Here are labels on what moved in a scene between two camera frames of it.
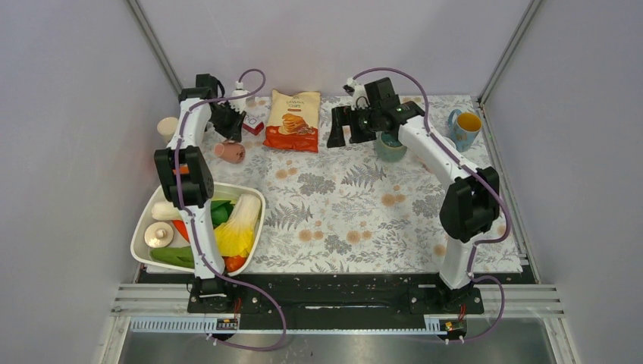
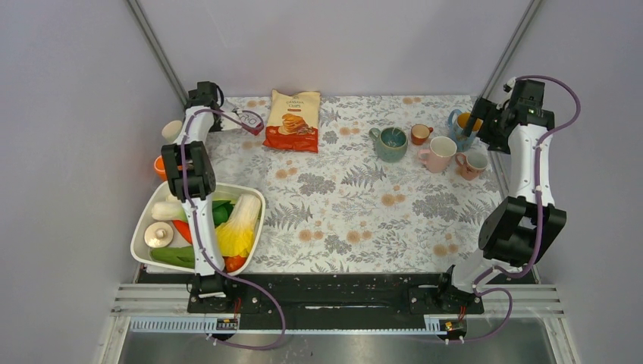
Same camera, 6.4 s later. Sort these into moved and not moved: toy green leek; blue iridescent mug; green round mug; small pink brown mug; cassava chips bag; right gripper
Moved: right gripper; small pink brown mug
Not moved: cassava chips bag; blue iridescent mug; toy green leek; green round mug
